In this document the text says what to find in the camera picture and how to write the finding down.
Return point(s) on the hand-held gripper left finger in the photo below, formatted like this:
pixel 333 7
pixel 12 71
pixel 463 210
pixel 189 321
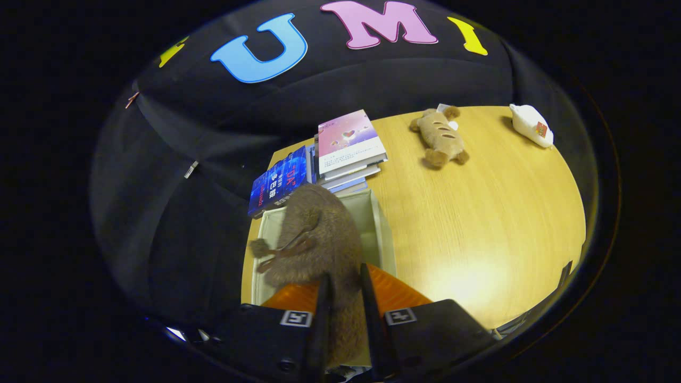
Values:
pixel 266 340

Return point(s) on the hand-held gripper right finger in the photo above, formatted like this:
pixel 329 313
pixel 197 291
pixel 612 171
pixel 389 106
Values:
pixel 431 335

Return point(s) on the brown suede moccasin shoe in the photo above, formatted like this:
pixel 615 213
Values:
pixel 324 239

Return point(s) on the green fabric storage box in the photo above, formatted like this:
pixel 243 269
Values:
pixel 375 229

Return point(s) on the blue cover book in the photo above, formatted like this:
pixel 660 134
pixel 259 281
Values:
pixel 276 183

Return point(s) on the grey blue book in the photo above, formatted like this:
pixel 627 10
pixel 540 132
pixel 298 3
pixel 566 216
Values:
pixel 351 185

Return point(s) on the white edged book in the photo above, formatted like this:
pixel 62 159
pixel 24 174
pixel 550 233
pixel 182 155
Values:
pixel 356 171

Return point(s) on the silver metal clip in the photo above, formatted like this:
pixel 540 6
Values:
pixel 190 169

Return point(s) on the brown bread plush toy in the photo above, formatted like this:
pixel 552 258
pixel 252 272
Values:
pixel 439 135

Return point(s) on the pink cover book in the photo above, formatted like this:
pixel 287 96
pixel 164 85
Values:
pixel 348 135

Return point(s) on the white pouch with red label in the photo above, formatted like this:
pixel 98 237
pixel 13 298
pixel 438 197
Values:
pixel 526 123

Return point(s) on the black backdrop cloth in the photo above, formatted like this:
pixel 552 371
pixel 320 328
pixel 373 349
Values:
pixel 372 80

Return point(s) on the copper red clip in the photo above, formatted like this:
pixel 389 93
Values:
pixel 131 99

